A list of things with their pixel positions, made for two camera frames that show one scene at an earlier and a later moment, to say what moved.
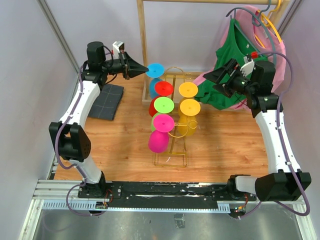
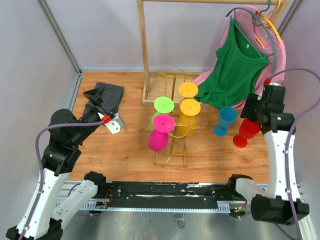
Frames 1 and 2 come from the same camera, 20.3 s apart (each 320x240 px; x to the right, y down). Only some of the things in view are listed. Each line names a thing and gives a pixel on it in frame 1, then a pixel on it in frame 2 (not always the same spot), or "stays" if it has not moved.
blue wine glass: x=155 y=70 -> x=227 y=115
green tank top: x=237 y=46 stays
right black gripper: x=214 y=76 -> x=247 y=111
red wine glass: x=161 y=89 -> x=248 y=129
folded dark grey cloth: x=107 y=103 stays
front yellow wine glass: x=189 y=108 stays
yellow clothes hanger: x=267 y=23 stays
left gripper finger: x=133 y=66 -> x=95 y=95
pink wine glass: x=158 y=139 stays
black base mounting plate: x=163 y=194 stays
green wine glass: x=162 y=105 stays
